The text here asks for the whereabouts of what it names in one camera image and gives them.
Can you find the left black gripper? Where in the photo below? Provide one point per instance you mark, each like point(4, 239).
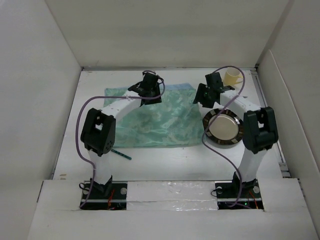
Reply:
point(153, 101)

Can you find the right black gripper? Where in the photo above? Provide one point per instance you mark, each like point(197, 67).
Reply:
point(199, 96)

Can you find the yellow cup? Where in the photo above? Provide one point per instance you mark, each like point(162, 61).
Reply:
point(232, 77)

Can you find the dark rimmed cream plate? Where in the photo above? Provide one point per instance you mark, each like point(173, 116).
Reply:
point(226, 130)

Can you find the green patterned cloth napkin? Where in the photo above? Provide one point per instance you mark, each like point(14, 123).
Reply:
point(175, 122)

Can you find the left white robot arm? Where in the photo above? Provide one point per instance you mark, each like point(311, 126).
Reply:
point(99, 129)

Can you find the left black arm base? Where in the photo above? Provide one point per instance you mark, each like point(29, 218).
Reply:
point(111, 196)

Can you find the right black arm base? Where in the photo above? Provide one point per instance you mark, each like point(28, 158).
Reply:
point(231, 195)

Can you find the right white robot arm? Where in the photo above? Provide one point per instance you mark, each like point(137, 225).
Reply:
point(260, 131)

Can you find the fork with teal handle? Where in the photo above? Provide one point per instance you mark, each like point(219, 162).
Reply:
point(121, 154)

